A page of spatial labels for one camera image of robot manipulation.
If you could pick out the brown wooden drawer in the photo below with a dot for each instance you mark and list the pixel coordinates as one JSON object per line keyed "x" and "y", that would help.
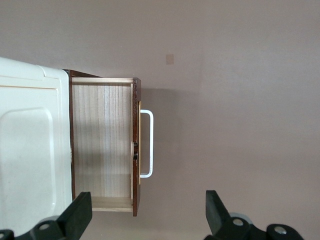
{"x": 105, "y": 140}

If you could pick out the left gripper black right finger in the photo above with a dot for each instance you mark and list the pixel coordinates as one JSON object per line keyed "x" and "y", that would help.
{"x": 220, "y": 220}

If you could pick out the small black drawer latch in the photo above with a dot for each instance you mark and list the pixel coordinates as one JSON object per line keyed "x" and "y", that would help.
{"x": 135, "y": 150}

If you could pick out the cream and brown drawer cabinet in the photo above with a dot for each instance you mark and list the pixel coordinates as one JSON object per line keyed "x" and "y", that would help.
{"x": 30, "y": 150}

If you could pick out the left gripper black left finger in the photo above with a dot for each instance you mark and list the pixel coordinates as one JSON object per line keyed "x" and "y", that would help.
{"x": 75, "y": 217}

